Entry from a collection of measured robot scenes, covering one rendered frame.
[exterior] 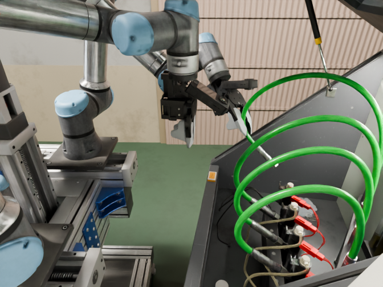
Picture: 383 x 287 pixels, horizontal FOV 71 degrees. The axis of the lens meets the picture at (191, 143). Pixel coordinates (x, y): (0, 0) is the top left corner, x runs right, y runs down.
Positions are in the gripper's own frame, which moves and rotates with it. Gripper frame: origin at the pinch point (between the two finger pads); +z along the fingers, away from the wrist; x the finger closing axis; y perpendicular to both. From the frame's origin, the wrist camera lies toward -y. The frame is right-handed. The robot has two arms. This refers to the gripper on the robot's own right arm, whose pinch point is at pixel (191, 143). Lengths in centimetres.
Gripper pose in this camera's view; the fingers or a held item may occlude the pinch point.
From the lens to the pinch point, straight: 74.5
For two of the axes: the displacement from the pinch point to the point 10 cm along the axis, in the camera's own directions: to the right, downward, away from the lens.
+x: -1.8, 5.1, -8.4
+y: -9.8, -0.9, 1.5
